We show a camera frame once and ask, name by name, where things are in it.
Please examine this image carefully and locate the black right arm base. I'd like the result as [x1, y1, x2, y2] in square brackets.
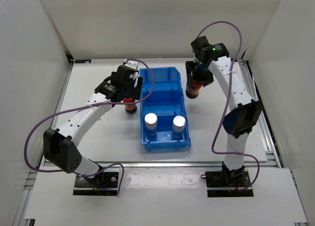
[200, 166, 254, 197]

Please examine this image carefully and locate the red lid sauce jar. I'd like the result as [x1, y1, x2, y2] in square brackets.
[186, 81, 203, 99]
[123, 98, 137, 114]

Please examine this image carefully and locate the aluminium table edge rail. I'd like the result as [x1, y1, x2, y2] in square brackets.
[43, 160, 277, 167]

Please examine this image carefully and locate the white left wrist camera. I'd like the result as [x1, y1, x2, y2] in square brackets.
[123, 59, 138, 71]

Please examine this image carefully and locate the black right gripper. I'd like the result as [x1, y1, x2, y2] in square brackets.
[185, 61, 214, 88]

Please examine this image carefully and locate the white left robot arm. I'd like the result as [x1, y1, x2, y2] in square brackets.
[43, 61, 142, 187]

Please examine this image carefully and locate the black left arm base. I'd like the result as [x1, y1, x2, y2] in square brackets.
[72, 168, 121, 196]

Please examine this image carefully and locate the blue near storage bin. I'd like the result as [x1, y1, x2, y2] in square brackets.
[140, 112, 191, 151]

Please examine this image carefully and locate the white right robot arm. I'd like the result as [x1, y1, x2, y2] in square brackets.
[185, 36, 262, 187]

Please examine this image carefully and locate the blue middle storage bin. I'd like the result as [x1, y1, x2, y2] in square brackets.
[140, 89, 187, 118]

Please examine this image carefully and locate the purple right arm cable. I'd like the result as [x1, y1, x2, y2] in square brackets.
[196, 21, 260, 192]

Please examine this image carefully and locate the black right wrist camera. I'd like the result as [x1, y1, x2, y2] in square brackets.
[190, 36, 211, 55]

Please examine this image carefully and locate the blue far storage bin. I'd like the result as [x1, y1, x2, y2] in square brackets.
[140, 67, 182, 92]

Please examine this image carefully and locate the blue storage bin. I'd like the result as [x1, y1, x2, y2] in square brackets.
[140, 67, 182, 92]
[140, 112, 191, 151]
[140, 89, 187, 118]

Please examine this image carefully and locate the silver lid peppercorn jar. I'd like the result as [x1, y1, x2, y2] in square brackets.
[144, 113, 158, 137]
[172, 115, 186, 139]

